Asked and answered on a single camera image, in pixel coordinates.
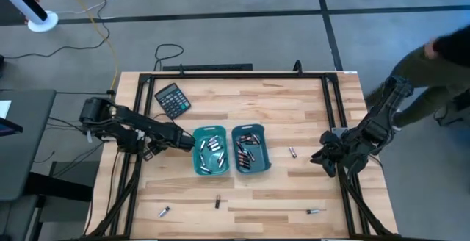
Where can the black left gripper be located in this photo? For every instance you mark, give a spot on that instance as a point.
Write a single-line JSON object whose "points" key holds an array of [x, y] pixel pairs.
{"points": [[167, 138]]}

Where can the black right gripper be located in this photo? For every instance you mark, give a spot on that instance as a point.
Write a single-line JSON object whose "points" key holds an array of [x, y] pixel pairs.
{"points": [[338, 149]]}

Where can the green plastic bin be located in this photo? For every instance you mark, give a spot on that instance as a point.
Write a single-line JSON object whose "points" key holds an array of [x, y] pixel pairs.
{"points": [[211, 160]]}

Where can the blue plastic bin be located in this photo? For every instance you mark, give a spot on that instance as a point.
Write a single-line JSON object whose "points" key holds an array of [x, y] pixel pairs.
{"points": [[262, 160]]}

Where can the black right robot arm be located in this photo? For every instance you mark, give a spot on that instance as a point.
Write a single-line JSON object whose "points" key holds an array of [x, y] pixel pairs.
{"points": [[385, 116]]}

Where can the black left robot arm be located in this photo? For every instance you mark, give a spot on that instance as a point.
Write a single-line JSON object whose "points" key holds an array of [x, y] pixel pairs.
{"points": [[128, 118]]}

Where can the black desk calculator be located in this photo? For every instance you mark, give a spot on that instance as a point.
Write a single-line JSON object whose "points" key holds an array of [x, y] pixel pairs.
{"points": [[172, 100]]}

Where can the black desk base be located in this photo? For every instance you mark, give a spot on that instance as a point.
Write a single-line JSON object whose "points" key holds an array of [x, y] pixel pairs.
{"points": [[55, 187]]}

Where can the person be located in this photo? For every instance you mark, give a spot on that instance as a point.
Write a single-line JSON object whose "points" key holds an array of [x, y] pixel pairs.
{"points": [[440, 68]]}

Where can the grey desk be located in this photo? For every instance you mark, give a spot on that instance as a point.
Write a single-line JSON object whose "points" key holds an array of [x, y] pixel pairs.
{"points": [[25, 153]]}

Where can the dark tablet device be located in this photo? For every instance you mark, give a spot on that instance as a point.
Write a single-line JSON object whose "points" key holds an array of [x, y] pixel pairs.
{"points": [[9, 128]]}

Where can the white paper sheet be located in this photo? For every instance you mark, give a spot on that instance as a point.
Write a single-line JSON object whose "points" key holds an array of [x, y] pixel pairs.
{"points": [[4, 108]]}

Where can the white pole with round base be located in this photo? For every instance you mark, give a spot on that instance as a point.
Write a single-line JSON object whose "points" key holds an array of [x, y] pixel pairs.
{"points": [[43, 21]]}

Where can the black aluminium table frame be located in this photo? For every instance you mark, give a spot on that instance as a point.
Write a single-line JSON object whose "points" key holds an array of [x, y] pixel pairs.
{"points": [[238, 75]]}

